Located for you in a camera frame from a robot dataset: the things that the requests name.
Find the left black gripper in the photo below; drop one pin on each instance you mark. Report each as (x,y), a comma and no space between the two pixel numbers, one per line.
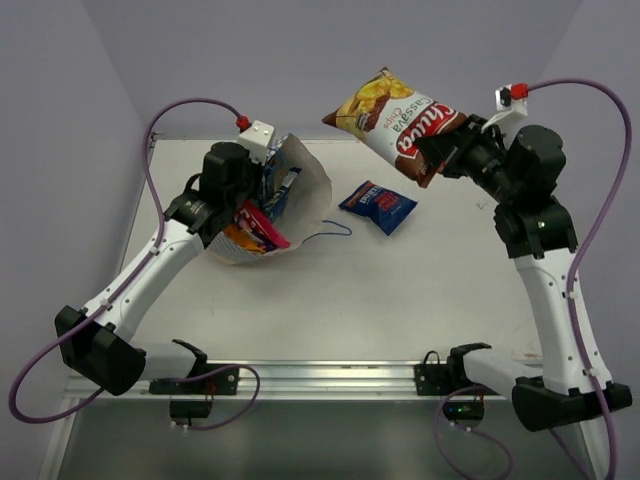
(251,181)

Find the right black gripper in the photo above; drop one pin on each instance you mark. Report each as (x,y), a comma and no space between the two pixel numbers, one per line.
(447,152)

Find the blue white snack bag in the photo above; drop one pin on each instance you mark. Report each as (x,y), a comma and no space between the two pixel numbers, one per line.
(278,177)

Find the brown cassava chips bag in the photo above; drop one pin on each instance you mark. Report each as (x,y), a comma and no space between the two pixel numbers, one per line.
(389,117)

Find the blue patterned paper bag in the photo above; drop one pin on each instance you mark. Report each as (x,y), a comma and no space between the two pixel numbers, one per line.
(306,212)

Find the dark blue chip bag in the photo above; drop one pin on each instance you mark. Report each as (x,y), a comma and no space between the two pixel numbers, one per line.
(386,208)

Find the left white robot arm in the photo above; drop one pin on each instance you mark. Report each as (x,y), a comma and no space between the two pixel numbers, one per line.
(97,340)

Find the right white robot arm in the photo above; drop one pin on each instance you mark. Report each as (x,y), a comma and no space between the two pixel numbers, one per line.
(573,384)

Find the pink Real snack packet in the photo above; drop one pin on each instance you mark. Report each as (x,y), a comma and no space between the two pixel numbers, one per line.
(255,221)

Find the orange snack packet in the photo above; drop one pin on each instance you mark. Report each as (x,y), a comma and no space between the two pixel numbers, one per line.
(242,239)

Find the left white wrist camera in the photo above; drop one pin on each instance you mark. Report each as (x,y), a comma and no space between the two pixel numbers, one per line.
(257,139)

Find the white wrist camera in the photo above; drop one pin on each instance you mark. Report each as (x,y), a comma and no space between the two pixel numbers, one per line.
(511,106)
(257,139)

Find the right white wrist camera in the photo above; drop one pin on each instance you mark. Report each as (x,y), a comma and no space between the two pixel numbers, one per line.
(511,106)

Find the aluminium mounting rail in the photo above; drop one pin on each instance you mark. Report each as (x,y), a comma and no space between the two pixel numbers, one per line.
(317,380)

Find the left black base bracket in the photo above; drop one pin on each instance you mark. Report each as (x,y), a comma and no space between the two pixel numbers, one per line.
(193,392)

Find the black base bracket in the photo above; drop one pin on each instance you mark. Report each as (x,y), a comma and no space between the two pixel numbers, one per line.
(434,377)
(193,392)

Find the right black base bracket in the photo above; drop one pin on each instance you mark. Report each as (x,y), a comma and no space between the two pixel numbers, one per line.
(434,377)

